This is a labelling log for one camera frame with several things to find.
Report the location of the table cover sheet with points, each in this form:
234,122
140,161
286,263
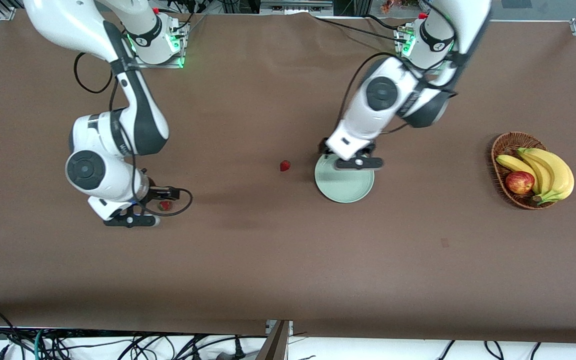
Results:
268,260

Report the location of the large yellow banana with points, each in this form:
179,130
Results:
563,175

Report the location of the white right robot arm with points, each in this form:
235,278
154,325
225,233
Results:
98,175

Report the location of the black power plug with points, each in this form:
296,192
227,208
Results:
239,350

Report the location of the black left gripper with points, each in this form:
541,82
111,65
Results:
323,147

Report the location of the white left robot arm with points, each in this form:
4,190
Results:
368,120

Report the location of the red strawberry with green calyx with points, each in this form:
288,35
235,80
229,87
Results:
164,206
284,165

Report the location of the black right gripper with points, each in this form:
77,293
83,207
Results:
156,192

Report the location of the red apple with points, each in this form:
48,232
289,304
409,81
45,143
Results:
519,182

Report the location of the brown wicker basket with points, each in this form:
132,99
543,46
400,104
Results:
505,145

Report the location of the dark upright post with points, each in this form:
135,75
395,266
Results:
274,345

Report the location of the grey background device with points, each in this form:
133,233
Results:
293,7

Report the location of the pale green round plate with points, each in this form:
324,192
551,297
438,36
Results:
344,187

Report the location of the short yellow banana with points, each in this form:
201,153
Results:
513,164

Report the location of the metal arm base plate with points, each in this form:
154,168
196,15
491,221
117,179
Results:
158,65
401,44

